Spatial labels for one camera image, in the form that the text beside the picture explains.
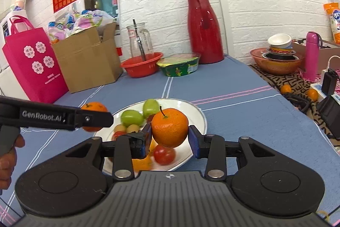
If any small tan round fruit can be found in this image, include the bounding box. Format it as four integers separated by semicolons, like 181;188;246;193
126;124;140;134

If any small orange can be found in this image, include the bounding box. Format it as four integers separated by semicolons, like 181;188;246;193
149;138;157;156
132;156;153;173

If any red yellow small fruit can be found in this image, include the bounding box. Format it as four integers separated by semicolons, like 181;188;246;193
111;131;126;141

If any green fruit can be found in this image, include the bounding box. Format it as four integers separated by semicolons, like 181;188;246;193
142;99;160;119
120;109;144;127

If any red tomato-like fruit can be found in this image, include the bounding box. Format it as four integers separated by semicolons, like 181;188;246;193
153;145;176;165

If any orange mandarin with stem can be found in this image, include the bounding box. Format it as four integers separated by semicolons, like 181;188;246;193
152;106;189;148

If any dark red plum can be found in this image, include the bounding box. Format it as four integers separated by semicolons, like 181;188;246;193
146;114;154;124

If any person's left hand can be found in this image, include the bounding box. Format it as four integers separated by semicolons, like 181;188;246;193
0;135;25;190

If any white plate with rim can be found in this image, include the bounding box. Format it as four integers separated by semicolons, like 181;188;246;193
94;98;208;177

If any blue striped tablecloth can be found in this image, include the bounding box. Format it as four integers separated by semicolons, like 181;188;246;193
0;54;340;227

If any pink shopping bag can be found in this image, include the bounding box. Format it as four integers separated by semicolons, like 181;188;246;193
2;15;69;104

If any red plastic basin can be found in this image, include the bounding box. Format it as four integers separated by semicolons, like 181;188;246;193
121;52;163;78

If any green instant noodle bowl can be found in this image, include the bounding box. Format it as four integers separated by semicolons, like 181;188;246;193
156;53;201;77

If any clear glass pitcher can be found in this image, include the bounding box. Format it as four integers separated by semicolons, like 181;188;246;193
127;19;154;61

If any brown cardboard box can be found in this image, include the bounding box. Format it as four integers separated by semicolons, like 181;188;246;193
52;23;123;93

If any brown ceramic bowl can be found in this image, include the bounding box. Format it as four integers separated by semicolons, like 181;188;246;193
250;48;304;76

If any red thermos jug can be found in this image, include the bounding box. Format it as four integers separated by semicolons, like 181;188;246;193
187;0;224;64

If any pink thermos bottle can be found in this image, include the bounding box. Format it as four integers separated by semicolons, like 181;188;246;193
304;31;323;82

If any white cup on bowls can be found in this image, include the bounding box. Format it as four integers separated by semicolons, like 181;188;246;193
267;33;292;48

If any orange snack bag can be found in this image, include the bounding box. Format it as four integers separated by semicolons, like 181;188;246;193
323;2;340;44

